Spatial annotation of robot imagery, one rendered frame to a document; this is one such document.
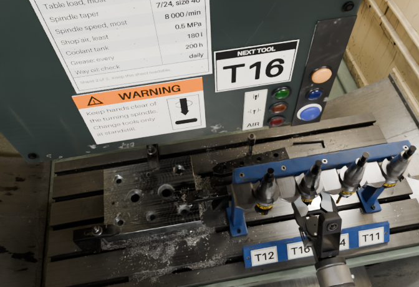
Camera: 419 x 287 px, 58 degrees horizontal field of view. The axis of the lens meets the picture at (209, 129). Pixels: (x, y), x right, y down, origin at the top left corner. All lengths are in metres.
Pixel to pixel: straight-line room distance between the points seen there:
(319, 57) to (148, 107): 0.22
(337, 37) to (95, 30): 0.27
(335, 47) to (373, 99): 1.26
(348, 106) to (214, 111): 1.25
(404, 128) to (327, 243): 0.85
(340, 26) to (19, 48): 0.34
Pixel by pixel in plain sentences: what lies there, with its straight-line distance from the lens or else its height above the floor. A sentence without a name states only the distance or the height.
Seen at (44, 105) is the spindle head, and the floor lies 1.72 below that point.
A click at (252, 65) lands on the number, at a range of 0.46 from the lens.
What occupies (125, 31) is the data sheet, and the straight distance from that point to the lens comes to 0.40.
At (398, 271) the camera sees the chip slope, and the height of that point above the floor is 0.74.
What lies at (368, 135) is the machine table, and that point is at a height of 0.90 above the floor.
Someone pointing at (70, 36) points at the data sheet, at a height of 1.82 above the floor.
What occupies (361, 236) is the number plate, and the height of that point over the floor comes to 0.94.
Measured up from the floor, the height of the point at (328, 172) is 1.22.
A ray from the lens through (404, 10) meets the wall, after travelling 1.67.
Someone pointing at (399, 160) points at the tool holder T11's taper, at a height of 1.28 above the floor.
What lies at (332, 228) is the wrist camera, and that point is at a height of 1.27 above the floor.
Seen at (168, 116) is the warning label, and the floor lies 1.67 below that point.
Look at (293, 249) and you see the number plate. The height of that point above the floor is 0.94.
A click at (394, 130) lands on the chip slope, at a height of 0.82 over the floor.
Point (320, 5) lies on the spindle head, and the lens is 0.43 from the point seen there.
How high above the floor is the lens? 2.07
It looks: 56 degrees down
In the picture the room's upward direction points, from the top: 4 degrees counter-clockwise
